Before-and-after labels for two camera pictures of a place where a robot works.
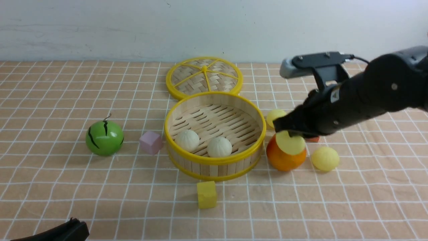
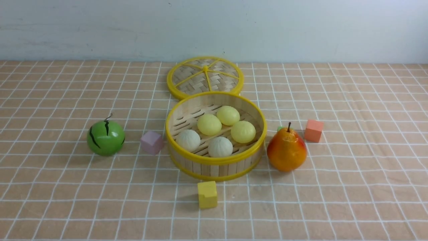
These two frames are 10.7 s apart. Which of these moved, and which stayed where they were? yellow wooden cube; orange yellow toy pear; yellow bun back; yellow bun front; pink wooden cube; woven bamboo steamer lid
Moved: yellow bun front; yellow bun back
Stayed: yellow wooden cube; woven bamboo steamer lid; pink wooden cube; orange yellow toy pear
